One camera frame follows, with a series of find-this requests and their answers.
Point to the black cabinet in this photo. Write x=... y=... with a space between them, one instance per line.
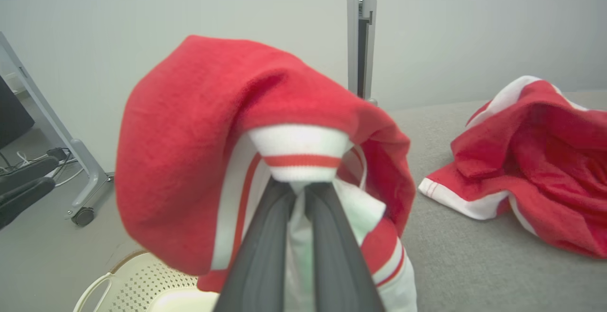
x=12 y=117

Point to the cream perforated laundry basket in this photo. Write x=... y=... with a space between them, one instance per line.
x=142 y=283

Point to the red jacket with striped cuffs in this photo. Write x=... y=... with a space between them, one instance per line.
x=189 y=136

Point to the grey metal partition post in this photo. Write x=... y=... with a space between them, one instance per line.
x=353 y=32

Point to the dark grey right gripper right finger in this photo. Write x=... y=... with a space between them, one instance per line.
x=339 y=264

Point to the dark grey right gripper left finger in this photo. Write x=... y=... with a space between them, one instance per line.
x=261 y=264

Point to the black caster wheel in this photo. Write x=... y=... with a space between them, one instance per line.
x=83 y=217

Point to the black power plug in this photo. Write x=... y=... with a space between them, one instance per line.
x=57 y=153

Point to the wide white partition panel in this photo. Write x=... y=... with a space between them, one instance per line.
x=142 y=8

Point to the grey metal partition leg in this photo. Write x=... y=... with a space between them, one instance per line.
x=52 y=127

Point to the red shorts with white trim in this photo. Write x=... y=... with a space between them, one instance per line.
x=545 y=160

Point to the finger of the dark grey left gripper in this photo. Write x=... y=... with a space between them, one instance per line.
x=26 y=196
x=28 y=169

